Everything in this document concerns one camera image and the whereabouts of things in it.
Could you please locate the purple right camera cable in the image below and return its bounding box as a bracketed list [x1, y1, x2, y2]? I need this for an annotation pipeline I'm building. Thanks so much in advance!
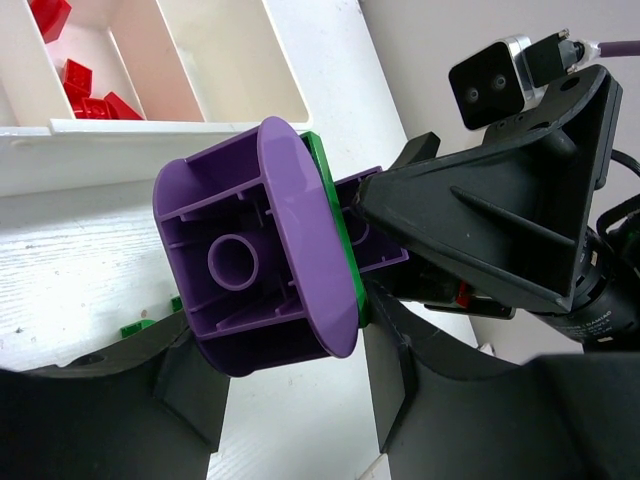
[529, 29, 640, 86]

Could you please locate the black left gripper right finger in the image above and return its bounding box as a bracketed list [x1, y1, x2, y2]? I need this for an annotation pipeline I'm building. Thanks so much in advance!
[364, 284, 639, 479]

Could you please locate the red slope lego brick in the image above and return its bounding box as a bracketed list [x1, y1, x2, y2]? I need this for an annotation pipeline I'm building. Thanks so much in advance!
[29, 0, 72, 44]

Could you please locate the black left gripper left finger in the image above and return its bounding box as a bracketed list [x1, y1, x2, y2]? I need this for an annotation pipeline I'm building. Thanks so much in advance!
[1, 333, 230, 479]

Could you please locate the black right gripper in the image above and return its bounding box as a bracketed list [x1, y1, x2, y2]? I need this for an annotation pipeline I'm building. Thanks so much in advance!
[354, 65, 639, 345]

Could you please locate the white three-compartment container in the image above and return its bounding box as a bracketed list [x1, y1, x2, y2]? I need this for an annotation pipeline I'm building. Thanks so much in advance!
[0, 0, 312, 199]

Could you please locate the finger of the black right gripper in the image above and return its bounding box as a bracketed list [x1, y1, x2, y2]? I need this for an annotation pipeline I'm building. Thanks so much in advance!
[389, 132, 440, 169]

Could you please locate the small red lego brick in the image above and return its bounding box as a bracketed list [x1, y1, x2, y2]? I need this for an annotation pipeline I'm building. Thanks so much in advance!
[61, 58, 93, 103]

